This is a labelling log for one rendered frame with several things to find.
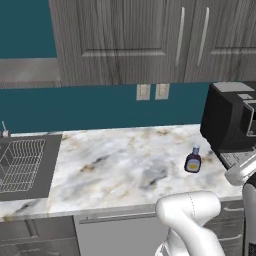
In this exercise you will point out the grey wood drawer fronts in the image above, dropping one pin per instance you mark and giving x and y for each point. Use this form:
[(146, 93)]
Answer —
[(230, 230)]

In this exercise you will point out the dark condiment bottle yellow label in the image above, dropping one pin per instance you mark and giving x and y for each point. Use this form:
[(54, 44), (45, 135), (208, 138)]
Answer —
[(193, 162)]

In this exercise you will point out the grey wood cupboard door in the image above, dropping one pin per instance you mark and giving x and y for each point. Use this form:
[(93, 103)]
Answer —
[(226, 40), (116, 40)]

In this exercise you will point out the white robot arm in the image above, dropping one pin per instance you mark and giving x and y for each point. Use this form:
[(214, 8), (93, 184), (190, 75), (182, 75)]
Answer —
[(193, 213)]

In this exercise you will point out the beige wall socket plate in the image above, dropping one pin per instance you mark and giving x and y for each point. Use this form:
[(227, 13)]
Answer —
[(162, 91), (143, 92)]

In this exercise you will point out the grey wood base cupboard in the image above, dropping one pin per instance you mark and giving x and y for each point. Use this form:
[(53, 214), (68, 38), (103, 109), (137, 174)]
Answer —
[(36, 238)]

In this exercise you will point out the black coffee machine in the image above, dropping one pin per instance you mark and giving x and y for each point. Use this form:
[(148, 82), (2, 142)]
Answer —
[(230, 121)]

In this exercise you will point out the dark grey sink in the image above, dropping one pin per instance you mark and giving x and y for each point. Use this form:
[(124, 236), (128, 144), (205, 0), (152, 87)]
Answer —
[(46, 166)]

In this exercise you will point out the grey dishwasher front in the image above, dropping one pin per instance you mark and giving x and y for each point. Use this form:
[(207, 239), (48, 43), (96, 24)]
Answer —
[(120, 238)]

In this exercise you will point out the grey extractor hood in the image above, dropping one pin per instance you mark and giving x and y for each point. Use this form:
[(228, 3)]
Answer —
[(29, 72)]

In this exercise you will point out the silver tap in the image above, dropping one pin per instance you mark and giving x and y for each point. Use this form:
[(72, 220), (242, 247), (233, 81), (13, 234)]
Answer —
[(4, 130)]

